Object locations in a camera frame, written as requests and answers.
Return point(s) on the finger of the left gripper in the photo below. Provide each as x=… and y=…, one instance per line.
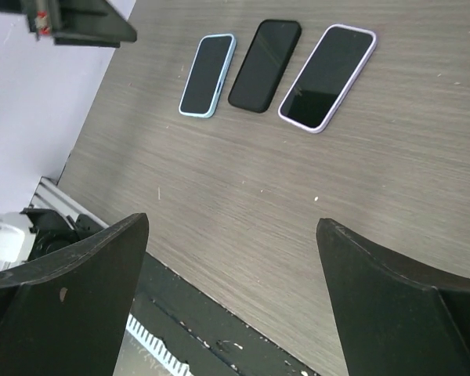
x=79, y=23

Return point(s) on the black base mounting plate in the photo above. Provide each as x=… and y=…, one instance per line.
x=202, y=333

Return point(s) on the light blue phone case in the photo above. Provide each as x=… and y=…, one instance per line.
x=207, y=75

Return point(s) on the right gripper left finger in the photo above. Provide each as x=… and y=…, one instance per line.
x=65, y=313

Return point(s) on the lavender phone case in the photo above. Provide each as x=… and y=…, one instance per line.
x=327, y=78

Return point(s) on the dark blue phone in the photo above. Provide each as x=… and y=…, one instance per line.
x=205, y=76

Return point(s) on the black smartphone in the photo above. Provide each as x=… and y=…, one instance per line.
x=326, y=78
x=264, y=66

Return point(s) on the black phone case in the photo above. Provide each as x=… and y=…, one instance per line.
x=264, y=66

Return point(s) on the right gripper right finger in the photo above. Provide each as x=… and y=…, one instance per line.
x=394, y=315

